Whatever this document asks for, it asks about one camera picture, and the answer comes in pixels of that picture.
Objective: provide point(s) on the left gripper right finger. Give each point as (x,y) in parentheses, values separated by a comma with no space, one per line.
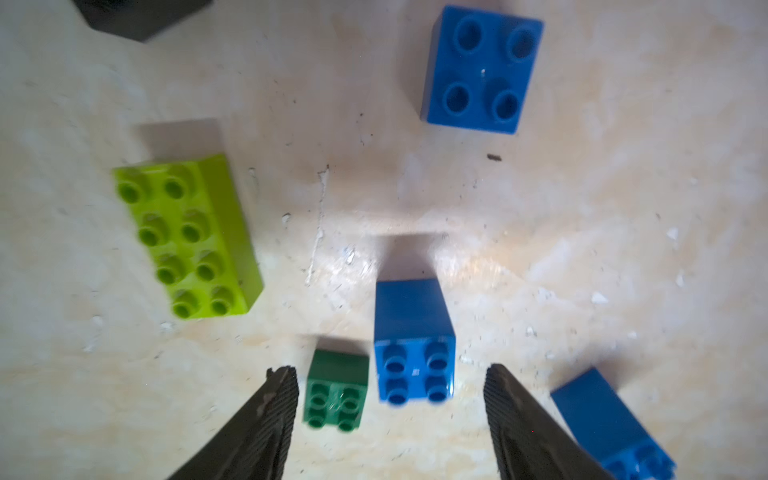
(528,443)

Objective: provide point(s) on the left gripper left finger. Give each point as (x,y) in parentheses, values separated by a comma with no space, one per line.
(255,442)

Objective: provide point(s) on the blue square lego brick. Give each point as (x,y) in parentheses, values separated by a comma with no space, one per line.
(479,69)

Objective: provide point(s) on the dark green square lego brick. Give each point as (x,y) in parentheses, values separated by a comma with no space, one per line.
(336,390)

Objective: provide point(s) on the lime green long lego brick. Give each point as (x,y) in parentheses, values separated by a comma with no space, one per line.
(189,218)

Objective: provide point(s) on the black lego brick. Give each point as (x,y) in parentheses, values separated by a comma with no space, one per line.
(137,20)

